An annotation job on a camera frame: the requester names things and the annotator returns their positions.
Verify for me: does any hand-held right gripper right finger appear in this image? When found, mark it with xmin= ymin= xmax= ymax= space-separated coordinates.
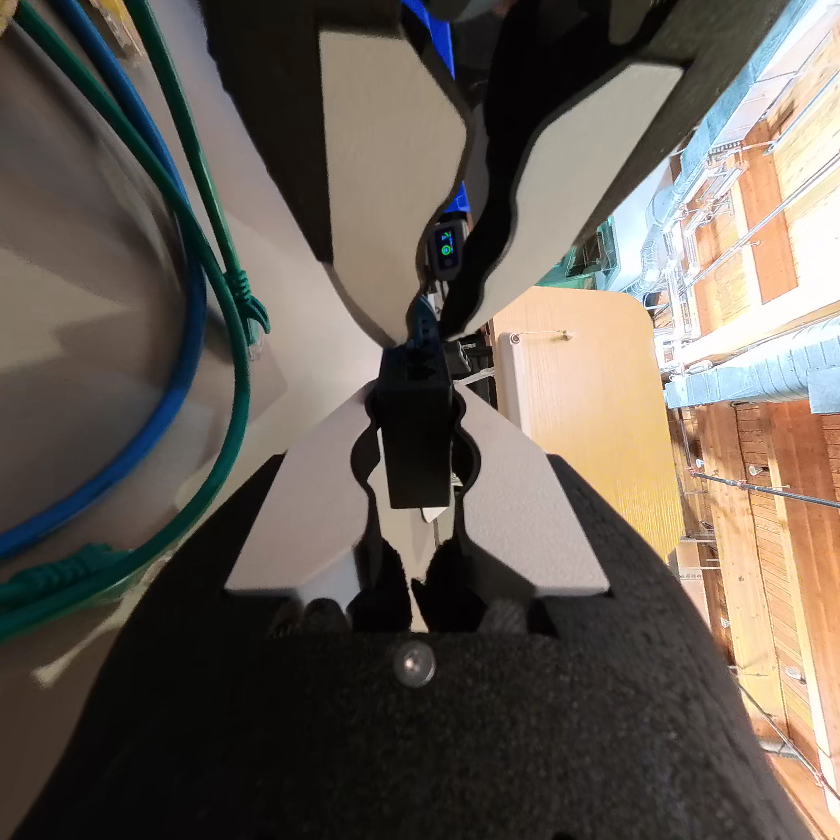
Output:
xmin=451 ymin=382 xmax=611 ymax=598

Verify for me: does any green ethernet cable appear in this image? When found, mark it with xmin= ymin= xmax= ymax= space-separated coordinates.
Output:
xmin=0 ymin=0 xmax=271 ymax=647

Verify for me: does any blue plastic bin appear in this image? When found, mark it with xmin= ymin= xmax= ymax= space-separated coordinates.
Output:
xmin=400 ymin=0 xmax=475 ymax=221

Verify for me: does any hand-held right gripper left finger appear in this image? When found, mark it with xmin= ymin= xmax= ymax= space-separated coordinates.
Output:
xmin=225 ymin=387 xmax=388 ymax=598

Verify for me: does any wooden stand board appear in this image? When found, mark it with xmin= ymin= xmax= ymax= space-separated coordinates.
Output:
xmin=491 ymin=285 xmax=685 ymax=560

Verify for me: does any black network switch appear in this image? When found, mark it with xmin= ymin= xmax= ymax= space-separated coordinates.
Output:
xmin=375 ymin=344 xmax=457 ymax=511

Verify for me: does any black device with green display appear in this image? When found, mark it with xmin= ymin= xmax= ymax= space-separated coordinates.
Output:
xmin=428 ymin=222 xmax=468 ymax=282

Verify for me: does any yellow ethernet cable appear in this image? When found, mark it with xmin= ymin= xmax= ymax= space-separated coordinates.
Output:
xmin=88 ymin=0 xmax=147 ymax=61

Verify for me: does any blue ethernet cable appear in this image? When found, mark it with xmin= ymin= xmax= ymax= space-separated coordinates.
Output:
xmin=0 ymin=0 xmax=439 ymax=562

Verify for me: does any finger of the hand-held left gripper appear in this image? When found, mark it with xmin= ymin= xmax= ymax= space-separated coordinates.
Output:
xmin=318 ymin=28 xmax=472 ymax=347
xmin=438 ymin=58 xmax=688 ymax=341

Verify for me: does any silver ventilation duct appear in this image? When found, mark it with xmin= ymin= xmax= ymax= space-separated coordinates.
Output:
xmin=663 ymin=320 xmax=840 ymax=416

